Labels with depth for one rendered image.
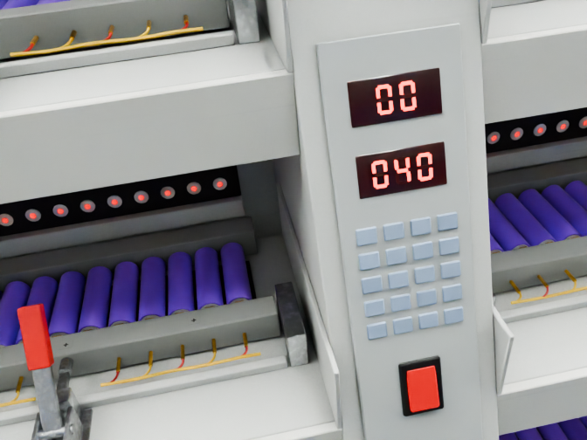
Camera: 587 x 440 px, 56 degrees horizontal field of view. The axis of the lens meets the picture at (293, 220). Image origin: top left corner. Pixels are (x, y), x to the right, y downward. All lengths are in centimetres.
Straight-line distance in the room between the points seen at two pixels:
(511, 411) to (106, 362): 26
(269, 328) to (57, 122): 19
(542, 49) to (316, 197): 14
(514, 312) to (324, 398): 14
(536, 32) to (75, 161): 24
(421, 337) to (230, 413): 12
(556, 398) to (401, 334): 12
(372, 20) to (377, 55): 2
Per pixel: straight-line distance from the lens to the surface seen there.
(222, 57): 30
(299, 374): 36
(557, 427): 57
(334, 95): 27
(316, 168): 28
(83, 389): 40
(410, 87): 28
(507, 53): 31
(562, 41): 32
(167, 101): 27
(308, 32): 27
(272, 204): 49
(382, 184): 28
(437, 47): 29
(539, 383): 38
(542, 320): 41
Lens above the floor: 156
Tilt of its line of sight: 16 degrees down
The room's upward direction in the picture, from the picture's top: 8 degrees counter-clockwise
